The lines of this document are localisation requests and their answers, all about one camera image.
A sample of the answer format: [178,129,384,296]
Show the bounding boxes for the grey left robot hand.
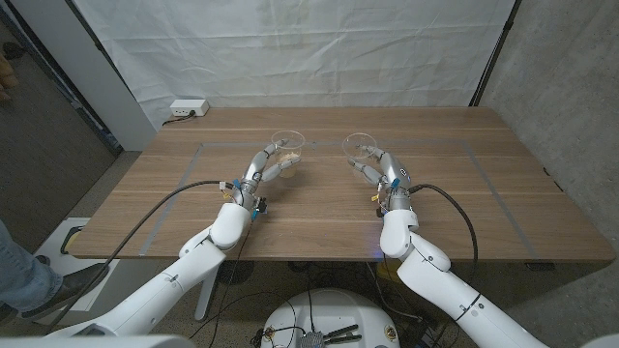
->
[230,138,301,212]

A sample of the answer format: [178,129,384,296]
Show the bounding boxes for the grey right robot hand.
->
[346,144,415,214]

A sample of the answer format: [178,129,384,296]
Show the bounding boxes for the brown sugar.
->
[278,152,302,179]

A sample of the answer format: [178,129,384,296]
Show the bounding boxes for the clear plastic cup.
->
[270,130,307,179]
[341,132,378,178]

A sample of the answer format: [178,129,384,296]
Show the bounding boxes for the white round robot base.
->
[260,288,401,348]

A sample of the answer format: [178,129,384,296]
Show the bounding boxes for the grey tape rectangle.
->
[139,139,541,260]

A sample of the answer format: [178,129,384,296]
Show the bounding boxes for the black round floor object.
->
[222,260,256,286]

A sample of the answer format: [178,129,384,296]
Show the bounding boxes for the white power strip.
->
[169,99,211,118]

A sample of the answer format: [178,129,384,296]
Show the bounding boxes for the white metal table leg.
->
[193,268,221,322]

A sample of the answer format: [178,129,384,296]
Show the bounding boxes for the white backdrop cloth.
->
[72,0,517,131]

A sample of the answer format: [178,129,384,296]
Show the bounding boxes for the black backdrop stand pole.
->
[467,0,523,107]

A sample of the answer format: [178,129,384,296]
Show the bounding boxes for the black tools on base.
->
[321,324,363,345]

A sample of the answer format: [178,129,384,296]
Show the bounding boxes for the dark shoe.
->
[0,262,111,324]

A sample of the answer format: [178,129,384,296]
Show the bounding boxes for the person's leg in jeans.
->
[0,219,64,313]

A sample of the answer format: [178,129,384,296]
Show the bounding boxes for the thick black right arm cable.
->
[408,183,480,281]

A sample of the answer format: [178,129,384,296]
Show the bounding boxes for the thin black left wrist cable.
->
[205,215,256,348]

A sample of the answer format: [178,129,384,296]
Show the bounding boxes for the black power strip cable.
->
[162,110,197,128]

